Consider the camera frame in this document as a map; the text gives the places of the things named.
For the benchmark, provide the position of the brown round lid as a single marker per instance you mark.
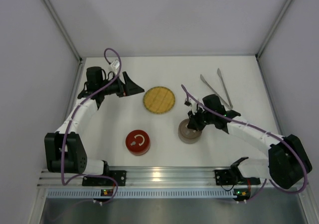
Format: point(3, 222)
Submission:
point(183, 130)

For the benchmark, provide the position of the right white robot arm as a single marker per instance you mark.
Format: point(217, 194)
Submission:
point(286, 161)

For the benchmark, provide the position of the right black base bracket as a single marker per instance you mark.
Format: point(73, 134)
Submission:
point(223, 176)

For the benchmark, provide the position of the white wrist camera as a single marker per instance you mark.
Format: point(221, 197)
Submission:
point(192, 104)
point(115, 66)

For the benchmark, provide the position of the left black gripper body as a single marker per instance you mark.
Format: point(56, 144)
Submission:
point(125, 83)

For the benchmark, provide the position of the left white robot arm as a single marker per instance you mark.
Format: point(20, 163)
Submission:
point(64, 149)

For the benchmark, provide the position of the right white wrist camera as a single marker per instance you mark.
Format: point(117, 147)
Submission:
point(192, 104)

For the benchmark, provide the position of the black base bracket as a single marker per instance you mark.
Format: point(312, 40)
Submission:
point(111, 179)
point(223, 176)

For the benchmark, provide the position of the slotted cable duct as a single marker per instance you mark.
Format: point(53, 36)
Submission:
point(141, 193)

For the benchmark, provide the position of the aluminium frame post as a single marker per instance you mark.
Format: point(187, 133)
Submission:
point(58, 22)
point(273, 28)

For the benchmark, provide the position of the metal tongs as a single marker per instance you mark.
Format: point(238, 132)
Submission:
point(222, 91)

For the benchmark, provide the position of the aluminium mounting rail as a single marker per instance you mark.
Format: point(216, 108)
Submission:
point(148, 177)

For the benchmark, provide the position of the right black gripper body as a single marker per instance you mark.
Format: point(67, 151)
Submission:
point(195, 122)

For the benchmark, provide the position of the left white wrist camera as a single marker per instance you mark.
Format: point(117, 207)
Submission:
point(115, 66)

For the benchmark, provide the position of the left aluminium frame post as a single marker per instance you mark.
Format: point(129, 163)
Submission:
point(58, 22)

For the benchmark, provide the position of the woven bamboo plate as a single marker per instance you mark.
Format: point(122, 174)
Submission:
point(159, 100)

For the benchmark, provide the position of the red round lid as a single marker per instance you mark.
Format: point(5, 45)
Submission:
point(138, 142)

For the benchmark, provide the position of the beige-banded metal tin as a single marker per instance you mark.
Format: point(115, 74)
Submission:
point(189, 140)

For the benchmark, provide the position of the left black base bracket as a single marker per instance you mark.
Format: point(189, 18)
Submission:
point(111, 179)

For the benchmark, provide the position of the right aluminium frame post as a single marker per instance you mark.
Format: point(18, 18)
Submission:
point(273, 28)

